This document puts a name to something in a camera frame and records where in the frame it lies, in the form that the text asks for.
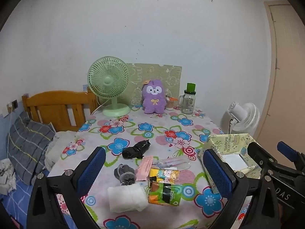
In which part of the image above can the cartoon bear tissue pack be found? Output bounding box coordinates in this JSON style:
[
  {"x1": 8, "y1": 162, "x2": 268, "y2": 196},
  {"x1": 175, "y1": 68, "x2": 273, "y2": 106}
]
[{"x1": 148, "y1": 168, "x2": 180, "y2": 184}]

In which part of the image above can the beige door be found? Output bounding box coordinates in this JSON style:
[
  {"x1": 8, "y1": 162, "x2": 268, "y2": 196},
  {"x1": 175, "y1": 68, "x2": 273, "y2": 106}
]
[{"x1": 255, "y1": 1, "x2": 304, "y2": 167}]

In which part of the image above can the green desk fan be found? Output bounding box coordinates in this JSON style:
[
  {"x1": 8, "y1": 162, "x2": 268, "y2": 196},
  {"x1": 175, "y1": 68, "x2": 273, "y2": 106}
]
[{"x1": 87, "y1": 56, "x2": 130, "y2": 117}]

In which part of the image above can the grey plaid pillow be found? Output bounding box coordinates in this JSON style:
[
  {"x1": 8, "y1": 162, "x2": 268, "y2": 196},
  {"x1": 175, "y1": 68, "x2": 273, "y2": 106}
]
[{"x1": 6, "y1": 111, "x2": 55, "y2": 185}]

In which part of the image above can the clear zip bag bundle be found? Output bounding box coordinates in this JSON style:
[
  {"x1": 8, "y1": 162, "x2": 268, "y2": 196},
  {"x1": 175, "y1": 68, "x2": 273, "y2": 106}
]
[{"x1": 152, "y1": 156, "x2": 191, "y2": 170}]

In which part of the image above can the green tissue pack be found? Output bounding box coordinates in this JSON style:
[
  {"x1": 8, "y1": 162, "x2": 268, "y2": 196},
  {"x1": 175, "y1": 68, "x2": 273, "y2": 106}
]
[{"x1": 148, "y1": 181, "x2": 182, "y2": 207}]

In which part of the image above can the cotton swab container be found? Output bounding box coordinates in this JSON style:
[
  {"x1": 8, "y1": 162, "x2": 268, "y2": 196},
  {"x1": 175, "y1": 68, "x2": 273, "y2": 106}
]
[{"x1": 165, "y1": 95, "x2": 178, "y2": 110}]

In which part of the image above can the floral tablecloth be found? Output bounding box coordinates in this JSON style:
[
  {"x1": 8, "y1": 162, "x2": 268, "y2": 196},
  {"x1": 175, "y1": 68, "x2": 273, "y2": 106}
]
[{"x1": 50, "y1": 106, "x2": 226, "y2": 228}]

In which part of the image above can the black plastic bag bundle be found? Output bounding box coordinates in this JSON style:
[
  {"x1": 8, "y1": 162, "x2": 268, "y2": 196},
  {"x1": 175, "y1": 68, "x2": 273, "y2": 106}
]
[{"x1": 122, "y1": 139, "x2": 150, "y2": 159}]

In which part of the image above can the purple plush toy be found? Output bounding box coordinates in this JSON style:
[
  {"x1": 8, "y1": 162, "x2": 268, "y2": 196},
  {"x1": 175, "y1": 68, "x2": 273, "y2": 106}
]
[{"x1": 142, "y1": 79, "x2": 166, "y2": 114}]

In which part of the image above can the white crumpled cloth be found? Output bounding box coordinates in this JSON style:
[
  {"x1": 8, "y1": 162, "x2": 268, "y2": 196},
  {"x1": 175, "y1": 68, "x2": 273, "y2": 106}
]
[{"x1": 0, "y1": 158, "x2": 16, "y2": 195}]

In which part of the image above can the white fan power cable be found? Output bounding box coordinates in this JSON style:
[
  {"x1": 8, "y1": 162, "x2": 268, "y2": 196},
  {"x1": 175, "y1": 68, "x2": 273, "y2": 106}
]
[{"x1": 90, "y1": 99, "x2": 113, "y2": 115}]

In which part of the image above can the white standing fan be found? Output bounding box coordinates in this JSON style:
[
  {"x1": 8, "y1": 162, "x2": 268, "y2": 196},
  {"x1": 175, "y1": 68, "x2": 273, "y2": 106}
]
[{"x1": 220, "y1": 102, "x2": 260, "y2": 135}]

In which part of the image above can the yellow cartoon storage box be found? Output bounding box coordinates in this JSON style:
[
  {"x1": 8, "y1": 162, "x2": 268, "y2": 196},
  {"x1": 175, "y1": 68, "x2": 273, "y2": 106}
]
[{"x1": 198, "y1": 133, "x2": 262, "y2": 179}]

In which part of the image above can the cardboard sheet with cartoons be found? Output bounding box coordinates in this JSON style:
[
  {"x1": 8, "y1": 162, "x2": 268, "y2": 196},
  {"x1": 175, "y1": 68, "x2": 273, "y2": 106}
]
[{"x1": 119, "y1": 63, "x2": 182, "y2": 106}]

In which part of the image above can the glass jar green lid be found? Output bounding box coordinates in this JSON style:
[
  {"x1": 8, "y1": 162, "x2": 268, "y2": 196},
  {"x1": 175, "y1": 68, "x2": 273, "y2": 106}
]
[{"x1": 178, "y1": 83, "x2": 196, "y2": 115}]

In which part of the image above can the pink paper packet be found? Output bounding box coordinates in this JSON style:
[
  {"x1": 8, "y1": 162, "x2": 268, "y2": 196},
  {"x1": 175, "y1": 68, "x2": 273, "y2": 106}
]
[{"x1": 136, "y1": 156, "x2": 153, "y2": 181}]

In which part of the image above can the dark grey sock bundle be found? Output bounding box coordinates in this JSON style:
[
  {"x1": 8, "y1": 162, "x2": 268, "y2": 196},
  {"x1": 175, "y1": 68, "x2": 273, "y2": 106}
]
[{"x1": 114, "y1": 164, "x2": 136, "y2": 185}]

